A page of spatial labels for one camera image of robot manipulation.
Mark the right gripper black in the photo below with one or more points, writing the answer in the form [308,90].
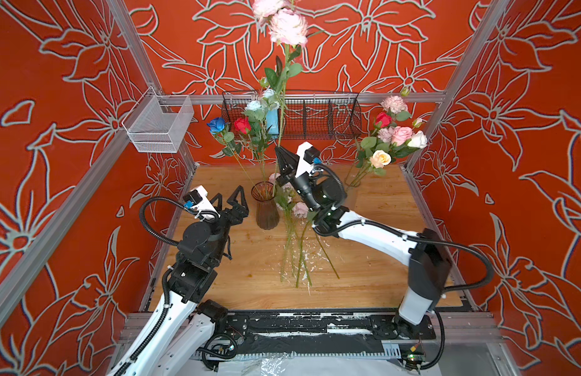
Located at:
[289,171]

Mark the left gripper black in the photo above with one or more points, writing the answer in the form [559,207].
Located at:
[233,218]

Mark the red rose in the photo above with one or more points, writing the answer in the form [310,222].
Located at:
[245,136]

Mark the pale blue peony stem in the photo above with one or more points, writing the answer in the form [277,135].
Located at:
[261,112]

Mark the clear ribbed glass vase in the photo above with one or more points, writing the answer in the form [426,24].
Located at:
[352,192]

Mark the blue rose stem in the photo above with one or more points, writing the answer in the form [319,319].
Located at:
[221,132]

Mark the peach rose stem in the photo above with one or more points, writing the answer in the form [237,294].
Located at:
[376,163]

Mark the red rose stem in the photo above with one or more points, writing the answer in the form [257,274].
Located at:
[383,120]

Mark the pink rose stem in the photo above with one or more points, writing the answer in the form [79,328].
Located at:
[395,140]

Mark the white rose stem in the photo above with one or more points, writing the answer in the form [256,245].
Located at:
[419,140]

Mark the pink peony stem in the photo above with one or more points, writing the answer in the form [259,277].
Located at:
[396,107]
[287,29]

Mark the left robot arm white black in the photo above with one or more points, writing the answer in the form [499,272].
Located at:
[184,322]

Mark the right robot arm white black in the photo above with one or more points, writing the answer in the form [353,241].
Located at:
[425,255]

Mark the brown glass vase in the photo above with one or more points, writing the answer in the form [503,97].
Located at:
[267,215]

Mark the pile of artificial flowers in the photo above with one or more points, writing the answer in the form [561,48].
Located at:
[301,246]

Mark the blue card in basket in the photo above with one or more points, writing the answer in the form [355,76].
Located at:
[272,122]

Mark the aluminium back crossbar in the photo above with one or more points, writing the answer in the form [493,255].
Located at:
[363,97]

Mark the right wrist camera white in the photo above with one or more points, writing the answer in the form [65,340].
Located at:
[308,157]

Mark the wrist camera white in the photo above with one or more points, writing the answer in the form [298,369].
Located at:
[308,157]
[197,203]

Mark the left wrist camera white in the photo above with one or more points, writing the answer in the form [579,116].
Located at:
[197,203]

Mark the black wire basket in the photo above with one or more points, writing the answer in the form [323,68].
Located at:
[310,119]

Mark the clear acrylic wall box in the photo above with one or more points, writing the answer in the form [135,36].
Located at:
[158,123]

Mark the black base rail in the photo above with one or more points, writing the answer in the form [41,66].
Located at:
[347,333]

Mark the aluminium frame post left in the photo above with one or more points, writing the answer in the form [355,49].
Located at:
[135,46]

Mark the aluminium frame post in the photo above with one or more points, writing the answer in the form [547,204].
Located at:
[135,46]
[439,129]

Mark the aluminium frame post right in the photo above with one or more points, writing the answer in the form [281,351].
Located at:
[439,129]

